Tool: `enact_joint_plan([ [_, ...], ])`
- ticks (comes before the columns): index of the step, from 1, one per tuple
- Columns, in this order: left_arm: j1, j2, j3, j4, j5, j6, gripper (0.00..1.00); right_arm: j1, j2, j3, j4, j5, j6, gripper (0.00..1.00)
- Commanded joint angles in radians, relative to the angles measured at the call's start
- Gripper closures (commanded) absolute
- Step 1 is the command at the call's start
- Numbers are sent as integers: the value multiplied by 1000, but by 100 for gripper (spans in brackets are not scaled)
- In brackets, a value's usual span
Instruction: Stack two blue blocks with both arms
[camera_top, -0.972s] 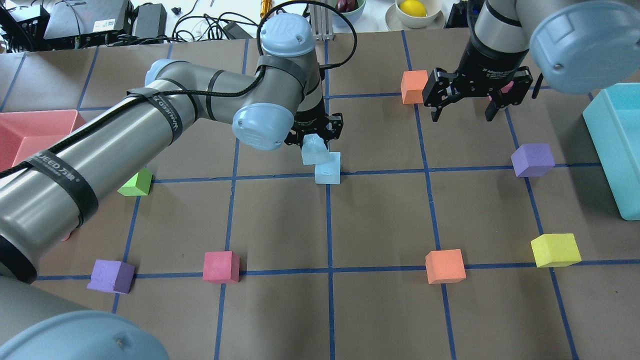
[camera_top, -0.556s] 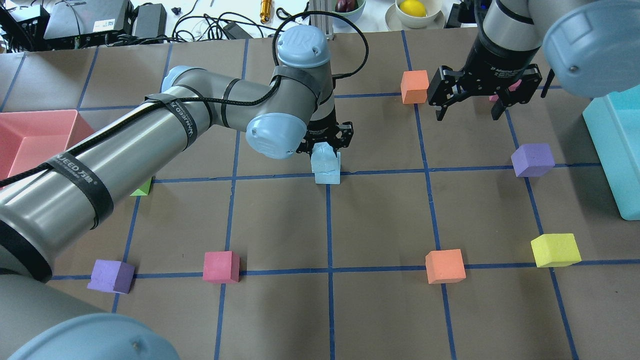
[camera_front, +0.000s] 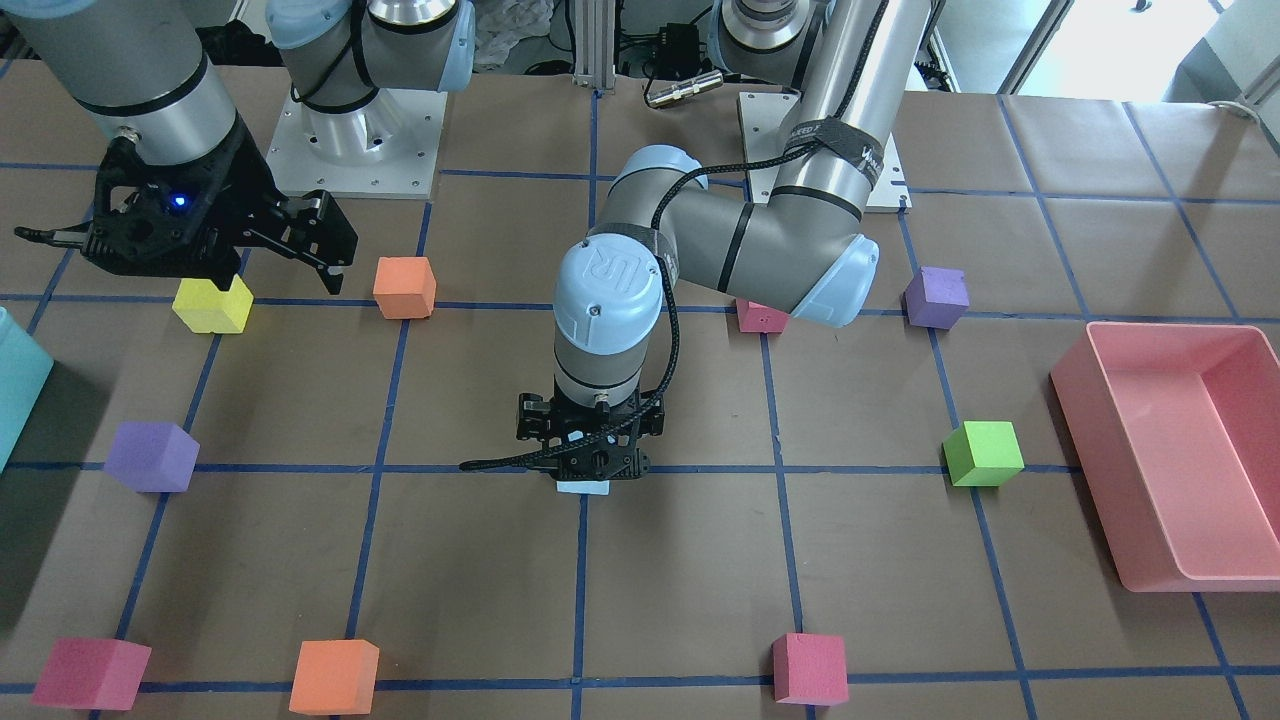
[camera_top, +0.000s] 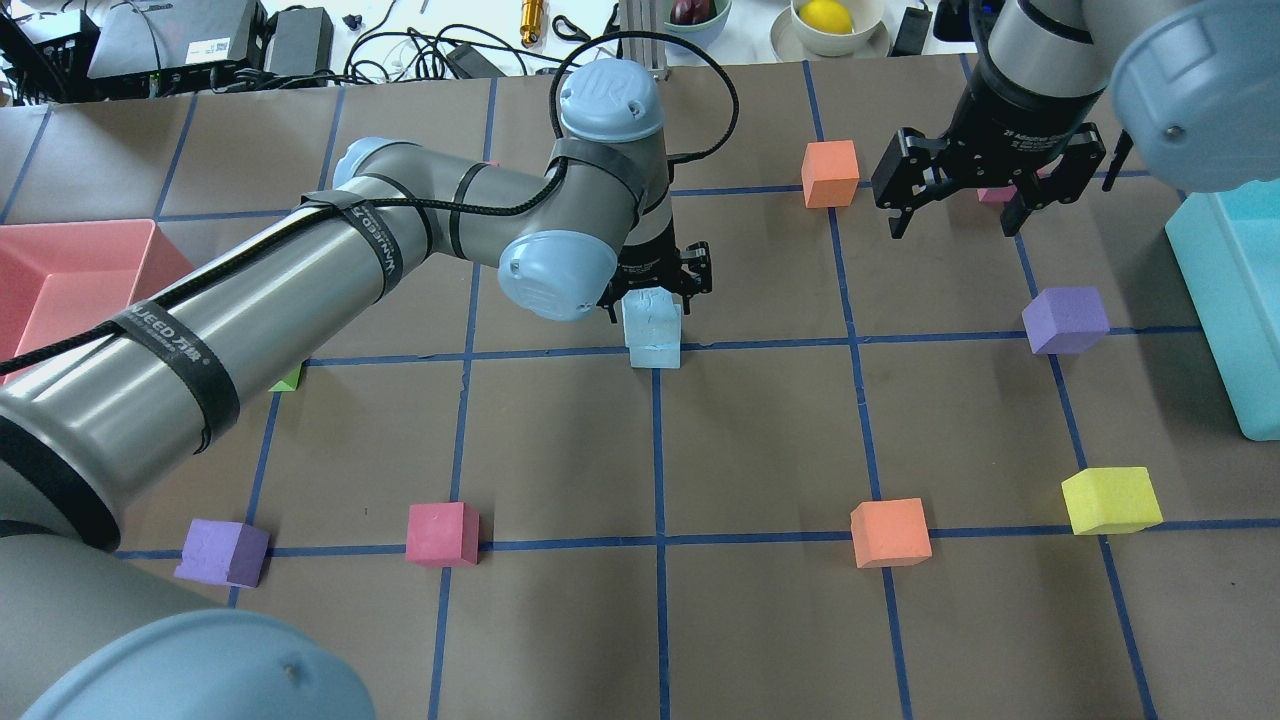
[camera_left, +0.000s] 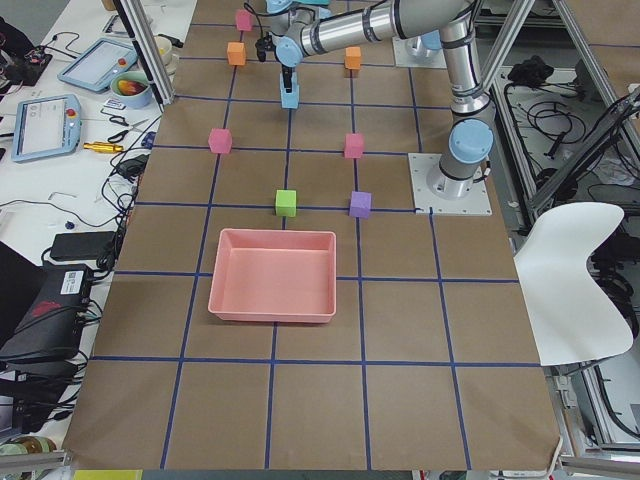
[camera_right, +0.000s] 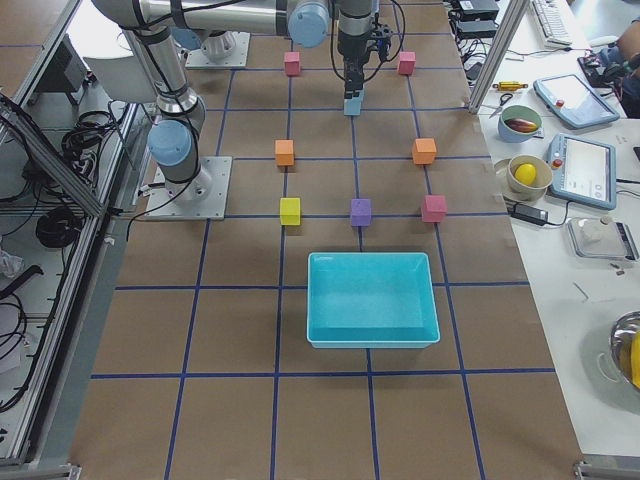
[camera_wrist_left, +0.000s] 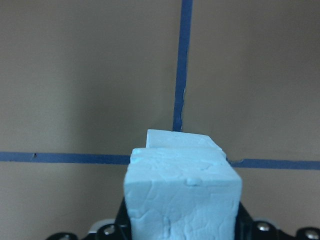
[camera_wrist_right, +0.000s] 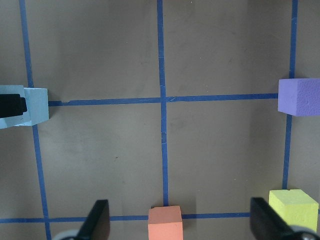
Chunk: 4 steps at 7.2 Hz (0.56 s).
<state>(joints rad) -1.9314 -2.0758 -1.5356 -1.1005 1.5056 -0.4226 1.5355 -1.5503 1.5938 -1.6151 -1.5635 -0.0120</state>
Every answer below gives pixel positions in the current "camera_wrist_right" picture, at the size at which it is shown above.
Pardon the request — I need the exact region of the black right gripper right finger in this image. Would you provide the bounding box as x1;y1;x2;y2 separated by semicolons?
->
250;197;303;240

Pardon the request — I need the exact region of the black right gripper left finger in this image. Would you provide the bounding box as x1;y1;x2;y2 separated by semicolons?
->
75;199;111;240

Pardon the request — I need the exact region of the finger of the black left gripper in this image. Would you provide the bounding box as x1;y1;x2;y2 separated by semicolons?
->
0;94;27;118

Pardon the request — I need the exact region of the light blue foam block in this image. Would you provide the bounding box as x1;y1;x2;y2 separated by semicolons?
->
24;88;49;126

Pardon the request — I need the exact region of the yellow foam block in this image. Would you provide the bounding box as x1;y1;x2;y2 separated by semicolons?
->
268;189;319;232

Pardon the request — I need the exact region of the orange foam block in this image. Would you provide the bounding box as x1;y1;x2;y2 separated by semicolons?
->
148;205;184;240

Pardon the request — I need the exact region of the purple foam block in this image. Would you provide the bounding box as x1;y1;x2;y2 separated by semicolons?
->
277;78;320;117

